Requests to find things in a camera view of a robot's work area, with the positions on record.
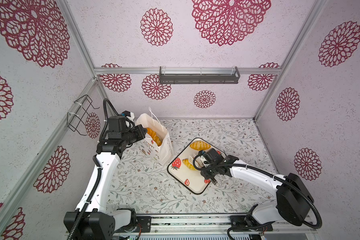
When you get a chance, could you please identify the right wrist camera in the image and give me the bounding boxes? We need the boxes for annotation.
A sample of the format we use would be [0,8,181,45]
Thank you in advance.
[199,148,224,167]

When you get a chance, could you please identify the white paper gift bag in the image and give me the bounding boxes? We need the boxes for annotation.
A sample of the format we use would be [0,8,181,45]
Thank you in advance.
[135,107,175,166]

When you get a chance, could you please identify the black wire wall basket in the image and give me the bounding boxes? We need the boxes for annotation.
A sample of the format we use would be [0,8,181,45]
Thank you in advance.
[66,95,99,136]

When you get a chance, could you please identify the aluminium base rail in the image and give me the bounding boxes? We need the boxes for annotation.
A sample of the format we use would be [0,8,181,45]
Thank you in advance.
[65,212,319,240]

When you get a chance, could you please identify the strawberry print rectangular tray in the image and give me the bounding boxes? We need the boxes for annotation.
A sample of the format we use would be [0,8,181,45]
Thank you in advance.
[167,138,226,195]

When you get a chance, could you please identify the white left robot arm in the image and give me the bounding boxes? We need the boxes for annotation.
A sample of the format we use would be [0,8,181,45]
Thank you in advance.
[64,99,147,240]

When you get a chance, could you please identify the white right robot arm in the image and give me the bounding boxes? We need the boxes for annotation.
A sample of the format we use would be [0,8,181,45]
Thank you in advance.
[191,149,323,239]

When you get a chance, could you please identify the fake croissant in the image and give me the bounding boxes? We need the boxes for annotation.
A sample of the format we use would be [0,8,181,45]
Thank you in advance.
[190,140,211,151]
[182,159,197,171]

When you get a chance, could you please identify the long braided fake bread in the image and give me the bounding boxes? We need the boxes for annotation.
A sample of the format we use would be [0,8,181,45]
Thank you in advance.
[147,128,162,147]

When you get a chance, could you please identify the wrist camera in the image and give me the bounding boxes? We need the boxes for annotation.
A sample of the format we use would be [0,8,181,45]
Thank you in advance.
[121,111,135,121]
[199,148,224,167]

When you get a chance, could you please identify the white slotted serving tongs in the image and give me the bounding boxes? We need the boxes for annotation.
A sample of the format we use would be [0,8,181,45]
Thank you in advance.
[188,155,204,168]

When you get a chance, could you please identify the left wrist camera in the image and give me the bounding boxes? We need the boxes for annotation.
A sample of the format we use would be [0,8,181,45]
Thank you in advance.
[121,111,135,121]

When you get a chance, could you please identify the black overhead light bar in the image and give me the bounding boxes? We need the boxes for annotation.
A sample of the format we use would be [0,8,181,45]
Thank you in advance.
[159,67,241,85]

